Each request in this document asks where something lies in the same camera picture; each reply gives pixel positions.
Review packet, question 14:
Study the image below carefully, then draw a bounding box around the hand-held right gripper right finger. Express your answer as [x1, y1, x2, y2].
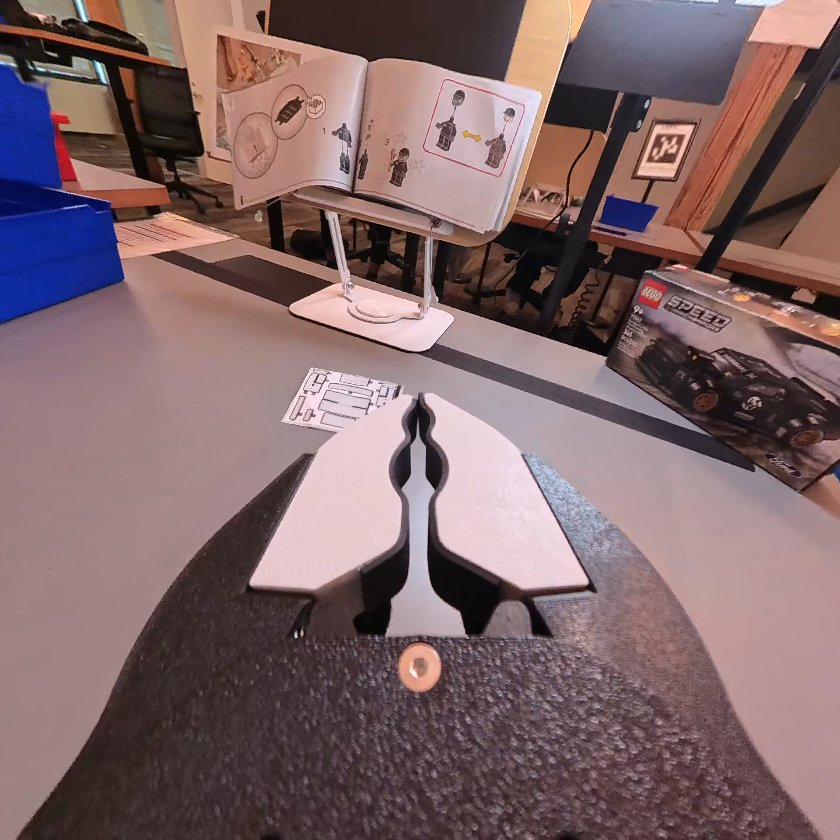
[420, 392, 590, 636]

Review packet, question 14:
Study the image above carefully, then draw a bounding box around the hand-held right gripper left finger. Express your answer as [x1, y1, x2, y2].
[248, 394, 421, 636]

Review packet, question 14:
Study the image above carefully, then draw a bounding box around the black mesh office chair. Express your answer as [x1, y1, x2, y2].
[134, 66, 225, 214]

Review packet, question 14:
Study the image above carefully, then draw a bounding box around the wooden pillar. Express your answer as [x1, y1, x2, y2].
[666, 42, 809, 231]

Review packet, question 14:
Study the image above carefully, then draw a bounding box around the black lego set box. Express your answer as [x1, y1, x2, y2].
[605, 266, 840, 492]

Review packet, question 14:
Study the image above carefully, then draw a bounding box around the white sticker sheet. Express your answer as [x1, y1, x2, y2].
[282, 367, 403, 433]

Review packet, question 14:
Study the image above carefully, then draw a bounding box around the black metal pole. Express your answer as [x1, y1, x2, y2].
[696, 26, 840, 273]

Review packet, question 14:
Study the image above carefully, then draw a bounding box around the open instruction booklet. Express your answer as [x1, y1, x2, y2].
[215, 33, 543, 235]

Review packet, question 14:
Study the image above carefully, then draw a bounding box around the red ribbed bin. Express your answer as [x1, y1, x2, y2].
[51, 110, 80, 182]

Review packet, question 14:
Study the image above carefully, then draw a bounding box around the small blue bin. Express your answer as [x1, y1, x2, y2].
[600, 195, 659, 232]

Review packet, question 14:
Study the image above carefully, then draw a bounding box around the black white marker sign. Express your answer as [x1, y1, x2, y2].
[631, 118, 701, 181]

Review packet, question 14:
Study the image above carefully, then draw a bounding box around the white office table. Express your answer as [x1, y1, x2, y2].
[512, 203, 840, 296]

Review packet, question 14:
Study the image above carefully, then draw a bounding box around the printed paper sheet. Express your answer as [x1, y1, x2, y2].
[113, 213, 238, 260]

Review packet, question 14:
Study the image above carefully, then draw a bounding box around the wooden office table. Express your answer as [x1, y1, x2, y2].
[62, 157, 172, 212]
[0, 25, 173, 198]

